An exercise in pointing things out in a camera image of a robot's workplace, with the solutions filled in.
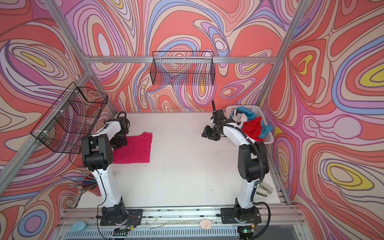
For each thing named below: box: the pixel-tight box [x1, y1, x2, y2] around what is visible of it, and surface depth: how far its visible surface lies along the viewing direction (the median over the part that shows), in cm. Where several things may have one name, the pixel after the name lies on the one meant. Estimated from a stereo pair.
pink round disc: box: [200, 219, 212, 230], surface depth 72 cm
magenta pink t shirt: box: [112, 132, 153, 164], surface depth 98 cm
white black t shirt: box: [232, 109, 248, 129], surface depth 110 cm
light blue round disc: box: [72, 221, 87, 232], surface depth 71 cm
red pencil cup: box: [79, 171, 102, 196], surface depth 77 cm
